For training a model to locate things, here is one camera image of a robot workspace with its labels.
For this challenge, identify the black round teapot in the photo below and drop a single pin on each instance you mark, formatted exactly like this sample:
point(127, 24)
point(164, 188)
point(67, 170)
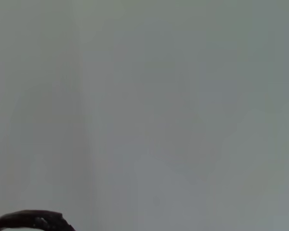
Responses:
point(26, 216)

